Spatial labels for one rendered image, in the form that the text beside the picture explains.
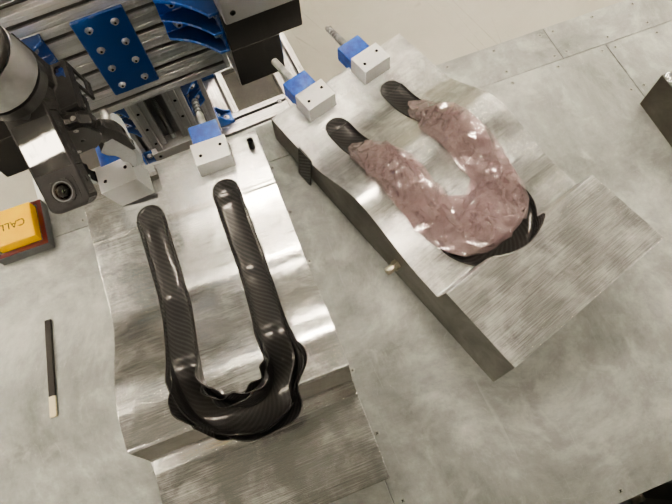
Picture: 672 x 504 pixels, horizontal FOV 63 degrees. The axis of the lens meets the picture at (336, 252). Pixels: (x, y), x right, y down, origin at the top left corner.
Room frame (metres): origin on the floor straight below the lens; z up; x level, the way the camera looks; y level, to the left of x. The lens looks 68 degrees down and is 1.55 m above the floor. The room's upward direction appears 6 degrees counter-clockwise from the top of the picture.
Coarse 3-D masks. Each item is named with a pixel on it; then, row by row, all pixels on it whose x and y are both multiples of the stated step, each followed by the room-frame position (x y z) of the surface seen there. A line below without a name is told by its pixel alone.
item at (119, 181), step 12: (108, 156) 0.42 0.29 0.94; (108, 168) 0.39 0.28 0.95; (120, 168) 0.39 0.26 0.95; (132, 168) 0.39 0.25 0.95; (144, 168) 0.41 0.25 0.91; (108, 180) 0.38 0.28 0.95; (120, 180) 0.37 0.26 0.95; (132, 180) 0.37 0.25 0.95; (144, 180) 0.38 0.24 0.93; (108, 192) 0.36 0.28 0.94; (120, 192) 0.37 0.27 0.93; (132, 192) 0.37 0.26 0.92; (144, 192) 0.38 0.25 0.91; (120, 204) 0.37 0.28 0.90
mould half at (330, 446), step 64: (192, 192) 0.38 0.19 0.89; (256, 192) 0.37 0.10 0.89; (128, 256) 0.30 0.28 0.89; (192, 256) 0.29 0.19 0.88; (128, 320) 0.21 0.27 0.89; (320, 320) 0.17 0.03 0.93; (128, 384) 0.12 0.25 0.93; (320, 384) 0.10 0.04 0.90; (128, 448) 0.05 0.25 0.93; (192, 448) 0.04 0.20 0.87; (256, 448) 0.04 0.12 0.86; (320, 448) 0.03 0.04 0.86
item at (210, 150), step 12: (204, 120) 0.49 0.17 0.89; (216, 120) 0.49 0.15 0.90; (192, 132) 0.47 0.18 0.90; (204, 132) 0.47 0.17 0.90; (216, 132) 0.46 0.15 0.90; (204, 144) 0.44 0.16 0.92; (216, 144) 0.43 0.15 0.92; (204, 156) 0.42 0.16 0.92; (216, 156) 0.42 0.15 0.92; (228, 156) 0.42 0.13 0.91; (204, 168) 0.41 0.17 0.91; (216, 168) 0.41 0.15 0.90
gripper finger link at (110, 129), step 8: (96, 120) 0.39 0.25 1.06; (104, 120) 0.39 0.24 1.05; (112, 120) 0.40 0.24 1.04; (96, 128) 0.38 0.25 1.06; (104, 128) 0.38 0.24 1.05; (112, 128) 0.38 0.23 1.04; (120, 128) 0.39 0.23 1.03; (104, 136) 0.38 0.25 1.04; (112, 136) 0.38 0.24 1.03; (120, 136) 0.38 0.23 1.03; (128, 136) 0.39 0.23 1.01; (128, 144) 0.39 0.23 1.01
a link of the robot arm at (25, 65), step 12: (12, 36) 0.39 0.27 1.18; (12, 48) 0.37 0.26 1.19; (24, 48) 0.39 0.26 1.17; (12, 60) 0.36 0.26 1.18; (24, 60) 0.37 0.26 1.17; (12, 72) 0.36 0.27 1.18; (24, 72) 0.36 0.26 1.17; (36, 72) 0.37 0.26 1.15; (0, 84) 0.34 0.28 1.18; (12, 84) 0.35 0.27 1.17; (24, 84) 0.36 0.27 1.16; (0, 96) 0.34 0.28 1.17; (12, 96) 0.34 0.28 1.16; (24, 96) 0.35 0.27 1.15; (0, 108) 0.34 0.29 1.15; (12, 108) 0.34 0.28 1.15
